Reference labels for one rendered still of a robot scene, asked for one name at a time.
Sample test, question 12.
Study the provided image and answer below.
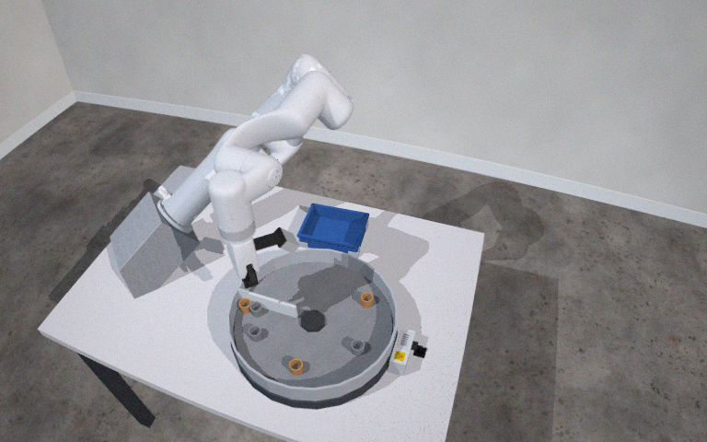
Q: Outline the blue crate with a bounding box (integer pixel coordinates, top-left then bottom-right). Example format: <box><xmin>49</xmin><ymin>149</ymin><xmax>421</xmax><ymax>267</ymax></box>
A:
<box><xmin>297</xmin><ymin>204</ymin><xmax>369</xmax><ymax>258</ymax></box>

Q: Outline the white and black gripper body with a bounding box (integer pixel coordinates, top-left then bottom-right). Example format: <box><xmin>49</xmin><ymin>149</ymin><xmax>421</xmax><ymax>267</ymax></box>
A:
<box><xmin>220</xmin><ymin>227</ymin><xmax>260</xmax><ymax>279</ymax></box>

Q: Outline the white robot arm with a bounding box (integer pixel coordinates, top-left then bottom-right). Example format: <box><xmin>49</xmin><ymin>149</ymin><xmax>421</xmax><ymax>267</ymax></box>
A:
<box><xmin>157</xmin><ymin>54</ymin><xmax>354</xmax><ymax>242</ymax></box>

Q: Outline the bronze bushing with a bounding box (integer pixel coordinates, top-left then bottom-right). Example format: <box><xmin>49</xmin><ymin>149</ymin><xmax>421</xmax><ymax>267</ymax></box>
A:
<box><xmin>289</xmin><ymin>358</ymin><xmax>304</xmax><ymax>376</ymax></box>
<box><xmin>238</xmin><ymin>298</ymin><xmax>251</xmax><ymax>314</ymax></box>
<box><xmin>361</xmin><ymin>292</ymin><xmax>373</xmax><ymax>308</ymax></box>

